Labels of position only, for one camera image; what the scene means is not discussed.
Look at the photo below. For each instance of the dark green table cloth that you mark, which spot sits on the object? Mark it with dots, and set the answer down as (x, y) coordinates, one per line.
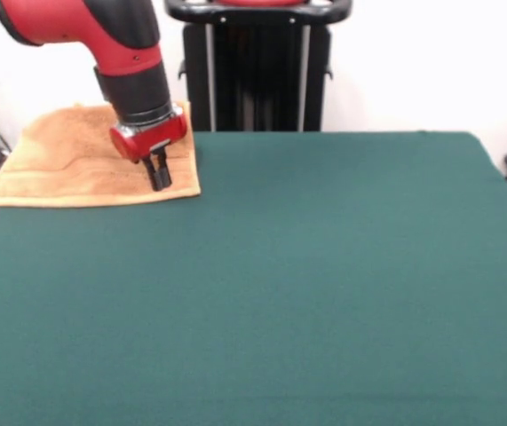
(279, 288)

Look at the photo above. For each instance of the red robot base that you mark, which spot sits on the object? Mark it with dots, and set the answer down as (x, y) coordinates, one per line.
(257, 2)

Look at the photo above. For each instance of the tan terry towel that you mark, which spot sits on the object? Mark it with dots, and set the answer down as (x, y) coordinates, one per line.
(57, 160)

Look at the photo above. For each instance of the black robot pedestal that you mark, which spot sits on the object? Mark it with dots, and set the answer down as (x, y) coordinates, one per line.
(257, 66)

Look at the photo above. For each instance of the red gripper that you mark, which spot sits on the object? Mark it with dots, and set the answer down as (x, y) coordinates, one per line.
(151, 137)

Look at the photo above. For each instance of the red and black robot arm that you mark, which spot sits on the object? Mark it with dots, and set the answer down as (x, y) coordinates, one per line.
(124, 53)

